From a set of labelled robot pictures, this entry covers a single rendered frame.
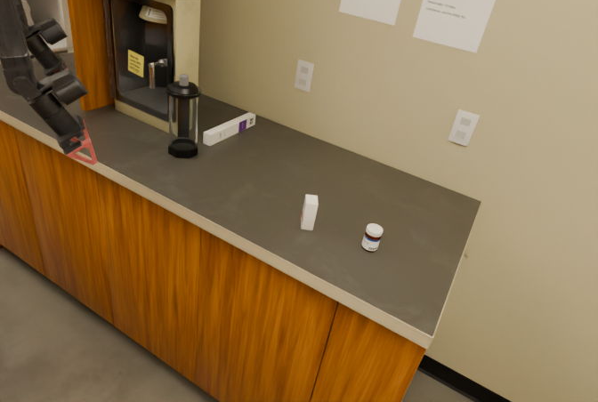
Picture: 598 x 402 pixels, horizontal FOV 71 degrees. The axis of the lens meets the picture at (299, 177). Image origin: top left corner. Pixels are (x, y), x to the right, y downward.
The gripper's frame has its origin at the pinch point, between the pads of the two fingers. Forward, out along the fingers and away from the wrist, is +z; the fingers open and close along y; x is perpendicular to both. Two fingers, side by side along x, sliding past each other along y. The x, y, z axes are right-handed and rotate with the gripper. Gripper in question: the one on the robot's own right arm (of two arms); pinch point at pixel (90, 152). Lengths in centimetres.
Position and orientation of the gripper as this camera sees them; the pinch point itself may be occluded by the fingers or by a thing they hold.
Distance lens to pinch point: 127.0
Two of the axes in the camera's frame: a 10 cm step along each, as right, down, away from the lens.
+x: -8.1, 5.6, -1.8
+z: 3.0, 6.6, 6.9
